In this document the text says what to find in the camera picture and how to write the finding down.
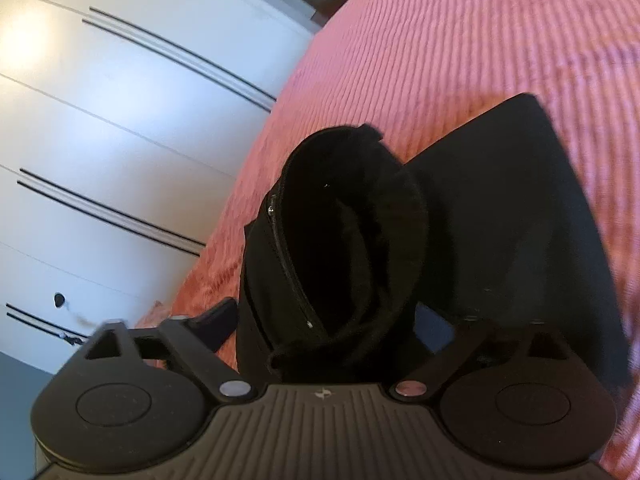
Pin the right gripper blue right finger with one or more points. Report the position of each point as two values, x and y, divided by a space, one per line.
432 330

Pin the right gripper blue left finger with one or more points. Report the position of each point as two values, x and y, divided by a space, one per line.
216 325

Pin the black pants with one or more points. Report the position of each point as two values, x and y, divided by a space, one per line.
351 242

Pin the white wardrobe with black lines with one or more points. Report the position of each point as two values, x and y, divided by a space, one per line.
123 126

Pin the pink ribbed bedspread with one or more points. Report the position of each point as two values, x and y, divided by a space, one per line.
417 69

